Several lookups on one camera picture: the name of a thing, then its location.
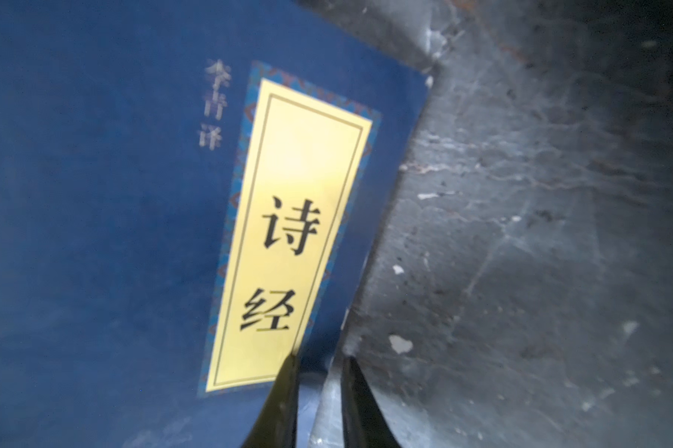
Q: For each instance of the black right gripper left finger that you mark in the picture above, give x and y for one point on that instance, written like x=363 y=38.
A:
x=276 y=425

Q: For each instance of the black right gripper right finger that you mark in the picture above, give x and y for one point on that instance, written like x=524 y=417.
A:
x=363 y=423

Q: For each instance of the blue book yellow label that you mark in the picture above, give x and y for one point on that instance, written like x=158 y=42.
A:
x=123 y=127

